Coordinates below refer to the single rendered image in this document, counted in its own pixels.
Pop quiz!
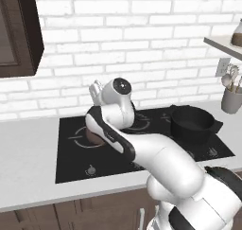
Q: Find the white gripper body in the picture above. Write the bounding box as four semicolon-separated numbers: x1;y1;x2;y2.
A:
88;80;104;107

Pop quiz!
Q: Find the brown round object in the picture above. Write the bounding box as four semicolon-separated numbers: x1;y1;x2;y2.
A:
85;128;106;146

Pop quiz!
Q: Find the black hob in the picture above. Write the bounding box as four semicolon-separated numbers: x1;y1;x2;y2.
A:
55;105;236;185

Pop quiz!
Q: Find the grey hob knob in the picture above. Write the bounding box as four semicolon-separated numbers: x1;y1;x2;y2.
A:
87;164;97;177

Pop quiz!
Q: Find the black cooking pot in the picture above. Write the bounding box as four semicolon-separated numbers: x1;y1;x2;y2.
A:
169;104;224;144

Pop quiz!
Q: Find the brown cupboard door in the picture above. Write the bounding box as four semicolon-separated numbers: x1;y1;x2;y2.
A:
0;204;61;230
54;188;159;230

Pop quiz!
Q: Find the pale wooden spoon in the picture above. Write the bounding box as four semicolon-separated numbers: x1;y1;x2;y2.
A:
220;74;233;92

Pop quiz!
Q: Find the grey utensil pot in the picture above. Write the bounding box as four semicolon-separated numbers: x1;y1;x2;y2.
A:
220;85;242;115

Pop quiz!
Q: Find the pale whisk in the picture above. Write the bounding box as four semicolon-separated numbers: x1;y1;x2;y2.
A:
228;63;241;93

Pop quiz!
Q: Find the pale wooden spatula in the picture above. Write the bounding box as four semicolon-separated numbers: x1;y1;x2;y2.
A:
234;75;242;94

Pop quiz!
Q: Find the brown glass jar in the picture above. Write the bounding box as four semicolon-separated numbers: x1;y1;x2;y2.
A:
230;18;242;48

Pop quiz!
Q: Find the dark brown wall cupboard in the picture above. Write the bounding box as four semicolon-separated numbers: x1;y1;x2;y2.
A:
0;0;45;79

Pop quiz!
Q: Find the white wall socket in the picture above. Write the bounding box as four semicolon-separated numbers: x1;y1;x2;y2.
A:
215;57;232;79

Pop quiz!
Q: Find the white cupboard handle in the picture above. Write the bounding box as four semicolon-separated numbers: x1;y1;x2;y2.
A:
137;207;147;230

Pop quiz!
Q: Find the grey wall shelf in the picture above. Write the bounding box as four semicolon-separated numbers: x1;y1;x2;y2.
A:
203;35;242;62

